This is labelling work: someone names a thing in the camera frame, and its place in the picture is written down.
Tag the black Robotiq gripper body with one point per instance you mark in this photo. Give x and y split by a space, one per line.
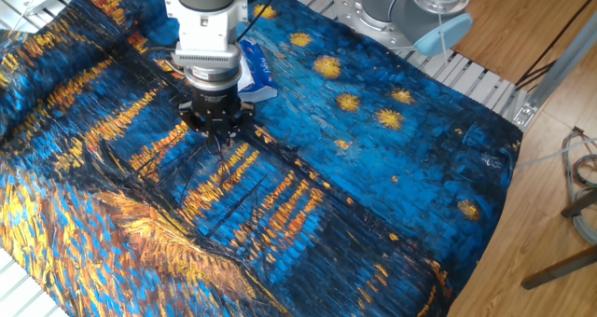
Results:
217 102

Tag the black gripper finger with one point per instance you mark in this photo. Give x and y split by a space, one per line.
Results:
240 119
198 119

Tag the red thin-frame glasses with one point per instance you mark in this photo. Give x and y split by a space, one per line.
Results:
219 155

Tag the dark wooden furniture leg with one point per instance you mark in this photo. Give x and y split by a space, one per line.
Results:
580 202
559 266

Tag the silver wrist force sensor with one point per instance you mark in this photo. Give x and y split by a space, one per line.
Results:
212 77

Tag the blue white tissue pack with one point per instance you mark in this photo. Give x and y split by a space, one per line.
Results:
261 74

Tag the white wrist adapter block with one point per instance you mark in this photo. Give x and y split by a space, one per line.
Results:
205 32

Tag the starry night painted tablecloth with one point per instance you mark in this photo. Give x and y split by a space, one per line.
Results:
326 191

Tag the white zip tie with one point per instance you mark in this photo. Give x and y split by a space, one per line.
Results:
444 42

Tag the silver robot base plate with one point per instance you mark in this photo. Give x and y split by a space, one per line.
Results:
354 18

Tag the aluminium frame beam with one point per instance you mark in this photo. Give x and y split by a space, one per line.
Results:
555 74

